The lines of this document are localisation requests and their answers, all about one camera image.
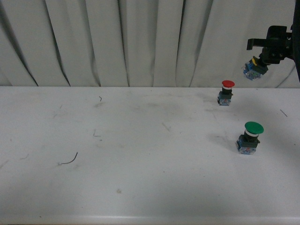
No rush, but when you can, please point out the curved black wire piece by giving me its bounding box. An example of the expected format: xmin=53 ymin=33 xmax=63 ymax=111
xmin=57 ymin=152 xmax=79 ymax=165

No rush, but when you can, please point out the green push button switch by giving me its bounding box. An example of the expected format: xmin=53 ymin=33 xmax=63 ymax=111
xmin=236 ymin=121 xmax=264 ymax=155

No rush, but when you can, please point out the white pleated curtain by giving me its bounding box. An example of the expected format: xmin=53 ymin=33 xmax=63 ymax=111
xmin=0 ymin=0 xmax=300 ymax=88

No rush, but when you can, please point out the yellow push button switch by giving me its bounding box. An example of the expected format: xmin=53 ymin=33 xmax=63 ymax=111
xmin=243 ymin=56 xmax=268 ymax=81

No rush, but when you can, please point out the red push button switch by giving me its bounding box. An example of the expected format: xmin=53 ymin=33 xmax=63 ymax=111
xmin=217 ymin=80 xmax=235 ymax=106

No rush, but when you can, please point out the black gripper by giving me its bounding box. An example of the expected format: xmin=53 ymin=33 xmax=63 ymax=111
xmin=247 ymin=25 xmax=293 ymax=68

